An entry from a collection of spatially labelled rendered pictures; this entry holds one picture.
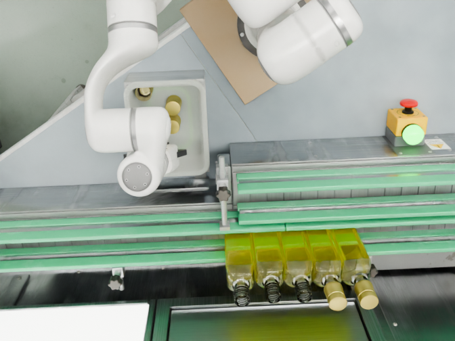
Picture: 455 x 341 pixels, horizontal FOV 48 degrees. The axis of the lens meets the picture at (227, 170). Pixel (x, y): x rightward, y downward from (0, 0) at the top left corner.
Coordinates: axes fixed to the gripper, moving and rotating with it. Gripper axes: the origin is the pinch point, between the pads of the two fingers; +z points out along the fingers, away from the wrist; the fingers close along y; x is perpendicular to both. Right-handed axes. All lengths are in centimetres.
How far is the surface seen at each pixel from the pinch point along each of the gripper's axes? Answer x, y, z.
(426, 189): -14, 60, -1
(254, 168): -5.2, 21.1, -2.6
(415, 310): -39, 54, -7
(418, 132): 0, 58, -1
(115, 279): -25.3, -10.6, -9.9
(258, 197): -12.4, 21.6, -0.7
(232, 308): -34.6, 13.7, -8.9
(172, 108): 9.0, 4.2, 0.5
